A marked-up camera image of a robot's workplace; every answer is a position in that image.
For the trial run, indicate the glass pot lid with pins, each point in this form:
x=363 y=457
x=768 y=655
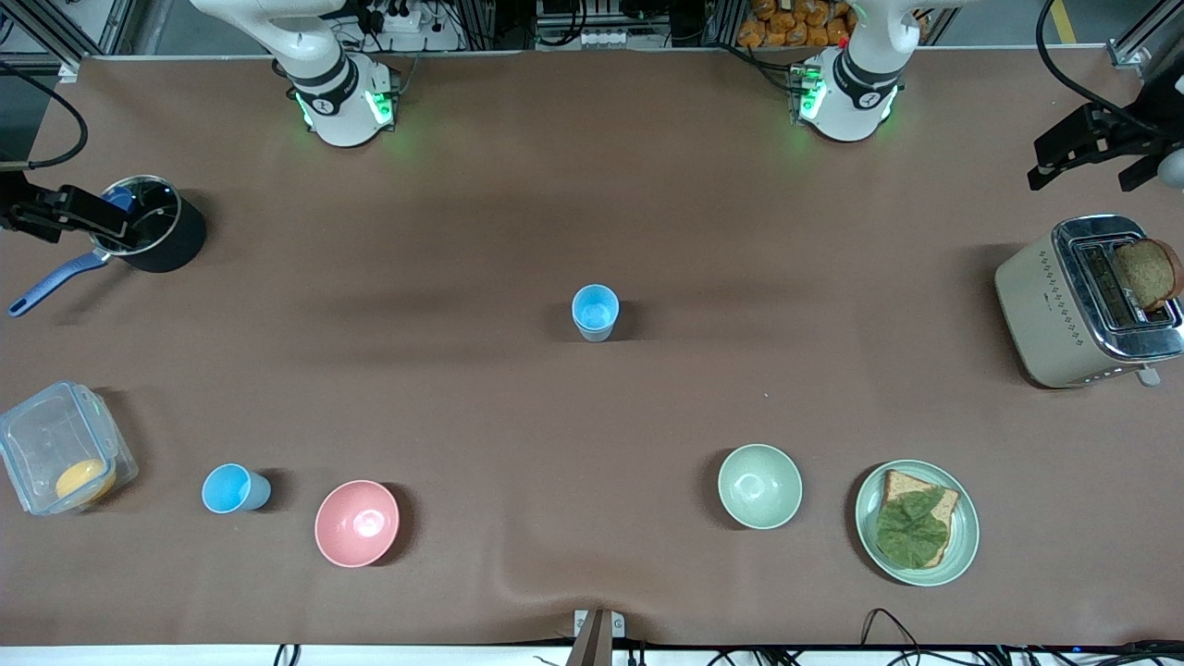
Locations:
x=157 y=208

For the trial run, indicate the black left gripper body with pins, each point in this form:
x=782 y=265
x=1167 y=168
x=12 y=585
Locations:
x=1145 y=132

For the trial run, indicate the orange round food piece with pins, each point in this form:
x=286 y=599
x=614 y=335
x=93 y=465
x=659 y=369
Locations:
x=83 y=479

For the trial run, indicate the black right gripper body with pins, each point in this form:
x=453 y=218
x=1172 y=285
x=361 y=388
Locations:
x=11 y=201

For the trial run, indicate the brown bread slice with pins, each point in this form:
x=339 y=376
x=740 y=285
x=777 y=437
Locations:
x=902 y=483

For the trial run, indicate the clear plastic food container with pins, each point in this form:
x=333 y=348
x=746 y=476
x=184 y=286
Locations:
x=37 y=444

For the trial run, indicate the metal table edge bracket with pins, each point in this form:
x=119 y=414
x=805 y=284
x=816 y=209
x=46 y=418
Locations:
x=597 y=634

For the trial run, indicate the pale green plate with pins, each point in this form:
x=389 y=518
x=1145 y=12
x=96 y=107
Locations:
x=964 y=536

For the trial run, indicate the white power strip with plugs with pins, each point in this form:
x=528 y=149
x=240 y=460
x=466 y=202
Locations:
x=400 y=17

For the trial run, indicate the aluminium frame profile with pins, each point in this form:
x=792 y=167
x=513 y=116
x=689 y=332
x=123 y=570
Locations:
x=79 y=28
x=1130 y=54

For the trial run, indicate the pale green bowl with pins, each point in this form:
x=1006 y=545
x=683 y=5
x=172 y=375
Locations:
x=758 y=486

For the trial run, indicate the packed orange buns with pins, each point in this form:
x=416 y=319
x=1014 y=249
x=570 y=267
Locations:
x=795 y=23

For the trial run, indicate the pink bowl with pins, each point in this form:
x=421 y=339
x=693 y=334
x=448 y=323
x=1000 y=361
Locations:
x=356 y=523

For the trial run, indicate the brown table mat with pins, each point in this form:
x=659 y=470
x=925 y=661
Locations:
x=592 y=185

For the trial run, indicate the brown toast slice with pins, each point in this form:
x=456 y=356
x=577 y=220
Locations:
x=1147 y=273

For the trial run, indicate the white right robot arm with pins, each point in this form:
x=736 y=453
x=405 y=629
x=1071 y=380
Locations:
x=342 y=111

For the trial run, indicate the beige and chrome toaster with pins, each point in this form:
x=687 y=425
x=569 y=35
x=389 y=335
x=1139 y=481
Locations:
x=1041 y=314

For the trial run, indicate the green lettuce leaf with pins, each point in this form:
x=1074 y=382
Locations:
x=911 y=532

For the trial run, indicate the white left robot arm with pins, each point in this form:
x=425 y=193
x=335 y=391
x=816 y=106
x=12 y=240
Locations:
x=846 y=106

